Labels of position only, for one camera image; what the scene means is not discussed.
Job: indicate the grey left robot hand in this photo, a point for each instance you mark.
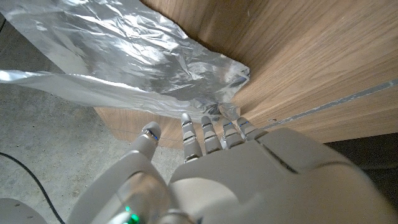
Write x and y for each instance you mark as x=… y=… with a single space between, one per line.
x=248 y=186

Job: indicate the crinkled aluminum foil sheet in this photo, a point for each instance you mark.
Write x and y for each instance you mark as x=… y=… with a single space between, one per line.
x=124 y=46

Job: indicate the grey tape outline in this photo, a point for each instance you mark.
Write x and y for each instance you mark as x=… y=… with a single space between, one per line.
x=342 y=100

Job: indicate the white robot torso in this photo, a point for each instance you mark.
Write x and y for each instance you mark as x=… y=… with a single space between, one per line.
x=18 y=213

